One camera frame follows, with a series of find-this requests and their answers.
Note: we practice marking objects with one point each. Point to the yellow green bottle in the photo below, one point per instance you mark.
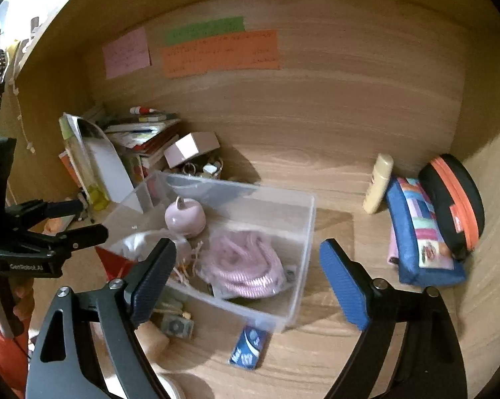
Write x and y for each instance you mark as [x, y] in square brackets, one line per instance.
[81, 170]

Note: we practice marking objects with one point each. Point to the small trinket basket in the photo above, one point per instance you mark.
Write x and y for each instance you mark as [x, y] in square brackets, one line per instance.
[204, 169]

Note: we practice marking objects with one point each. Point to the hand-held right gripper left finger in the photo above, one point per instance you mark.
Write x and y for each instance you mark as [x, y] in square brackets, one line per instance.
[154, 282]

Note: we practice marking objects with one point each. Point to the blue patchwork pencil case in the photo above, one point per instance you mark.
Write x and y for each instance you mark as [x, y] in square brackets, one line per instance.
[420, 237]

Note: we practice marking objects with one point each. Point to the pink flat item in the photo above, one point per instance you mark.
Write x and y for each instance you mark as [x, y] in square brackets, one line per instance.
[393, 249]

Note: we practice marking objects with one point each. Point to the red white marker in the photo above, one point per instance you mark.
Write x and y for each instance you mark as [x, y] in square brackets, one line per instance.
[142, 110]

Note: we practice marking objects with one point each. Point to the wooden desktop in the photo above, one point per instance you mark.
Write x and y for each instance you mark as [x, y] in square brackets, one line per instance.
[316, 183]

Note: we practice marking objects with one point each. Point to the orange book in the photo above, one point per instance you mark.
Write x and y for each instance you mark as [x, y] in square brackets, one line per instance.
[67, 168]

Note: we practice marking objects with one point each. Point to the orange white tube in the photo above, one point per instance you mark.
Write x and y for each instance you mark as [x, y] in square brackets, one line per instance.
[54, 225]

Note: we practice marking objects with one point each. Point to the pink sticky note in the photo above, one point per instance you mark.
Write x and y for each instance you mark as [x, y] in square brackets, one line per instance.
[126, 52]

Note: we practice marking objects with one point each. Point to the white round item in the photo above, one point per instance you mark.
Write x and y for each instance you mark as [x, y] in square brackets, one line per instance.
[171, 388]

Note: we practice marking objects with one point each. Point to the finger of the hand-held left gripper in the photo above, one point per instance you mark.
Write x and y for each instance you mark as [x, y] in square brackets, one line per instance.
[50, 208]
[83, 237]

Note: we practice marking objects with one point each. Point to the blue tissue packet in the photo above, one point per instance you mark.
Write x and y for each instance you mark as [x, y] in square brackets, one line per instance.
[248, 347]

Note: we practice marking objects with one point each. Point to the green sticky note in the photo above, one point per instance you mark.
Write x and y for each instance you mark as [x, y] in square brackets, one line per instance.
[204, 29]

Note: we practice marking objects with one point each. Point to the cream lotion tube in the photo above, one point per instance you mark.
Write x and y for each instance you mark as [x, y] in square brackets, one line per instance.
[378, 187]

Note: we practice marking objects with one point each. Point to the stack of books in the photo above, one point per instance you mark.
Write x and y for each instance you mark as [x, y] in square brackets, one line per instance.
[144, 137]

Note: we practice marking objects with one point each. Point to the white pink cardboard box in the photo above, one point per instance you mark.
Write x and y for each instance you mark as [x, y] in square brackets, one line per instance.
[192, 147]

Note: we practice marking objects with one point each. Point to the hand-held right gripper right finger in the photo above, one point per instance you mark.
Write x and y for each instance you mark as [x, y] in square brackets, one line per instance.
[343, 282]

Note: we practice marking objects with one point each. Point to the white plastic bag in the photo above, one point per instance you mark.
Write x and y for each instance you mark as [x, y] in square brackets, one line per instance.
[142, 243]

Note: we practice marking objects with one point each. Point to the orange sticky note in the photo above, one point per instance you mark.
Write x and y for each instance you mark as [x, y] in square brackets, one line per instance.
[221, 56]

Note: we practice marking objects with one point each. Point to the small green patterned box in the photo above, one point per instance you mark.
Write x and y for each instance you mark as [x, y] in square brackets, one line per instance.
[177, 326]

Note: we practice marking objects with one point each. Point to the clear plastic storage box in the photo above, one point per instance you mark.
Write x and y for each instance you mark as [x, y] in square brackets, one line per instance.
[283, 216]

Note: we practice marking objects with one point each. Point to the black case orange zipper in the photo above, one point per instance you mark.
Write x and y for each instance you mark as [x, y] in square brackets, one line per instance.
[441, 191]

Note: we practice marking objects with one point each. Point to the person's left hand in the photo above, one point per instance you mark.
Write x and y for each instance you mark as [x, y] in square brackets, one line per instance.
[22, 299]

